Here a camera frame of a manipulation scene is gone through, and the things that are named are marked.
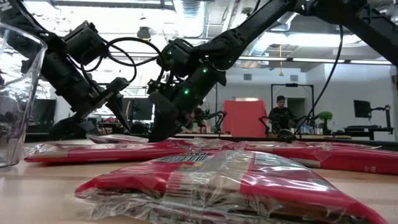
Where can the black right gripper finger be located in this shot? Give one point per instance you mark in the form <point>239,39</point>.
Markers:
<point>191,119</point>
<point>163,121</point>

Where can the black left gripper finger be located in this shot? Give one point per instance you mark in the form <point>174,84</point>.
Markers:
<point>71,129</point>
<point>120,105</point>

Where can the red popcorn bag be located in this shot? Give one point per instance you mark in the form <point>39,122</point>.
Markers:
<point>217,143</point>
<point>93,153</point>
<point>118,139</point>
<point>199,186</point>
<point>342,158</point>

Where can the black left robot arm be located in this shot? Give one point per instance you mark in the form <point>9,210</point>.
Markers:
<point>84,42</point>

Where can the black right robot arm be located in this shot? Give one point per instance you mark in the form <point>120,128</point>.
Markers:
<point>248,28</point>

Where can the red panel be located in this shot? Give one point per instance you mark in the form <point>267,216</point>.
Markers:
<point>244,116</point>

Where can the clear plastic container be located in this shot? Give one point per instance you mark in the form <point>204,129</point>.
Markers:
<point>18,93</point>

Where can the dark ceiling fixture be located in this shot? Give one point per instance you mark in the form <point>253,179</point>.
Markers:
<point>144,32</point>

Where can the ceiling light strip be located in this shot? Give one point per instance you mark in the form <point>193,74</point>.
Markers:
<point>262,58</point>
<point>318,60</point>
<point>370,62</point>

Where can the person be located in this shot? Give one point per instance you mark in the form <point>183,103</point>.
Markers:
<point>281,116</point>

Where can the green potted plant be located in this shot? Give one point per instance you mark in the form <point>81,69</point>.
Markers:
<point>325,116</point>

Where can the black desk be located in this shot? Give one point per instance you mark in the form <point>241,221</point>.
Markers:
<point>370,129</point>

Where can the grey wall vent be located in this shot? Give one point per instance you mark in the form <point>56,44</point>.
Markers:
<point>294,78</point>
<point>247,77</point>

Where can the silver ceiling duct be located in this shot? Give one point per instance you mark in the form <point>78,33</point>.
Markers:
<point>192,12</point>

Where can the black stand frame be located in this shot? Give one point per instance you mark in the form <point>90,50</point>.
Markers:
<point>292,84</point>

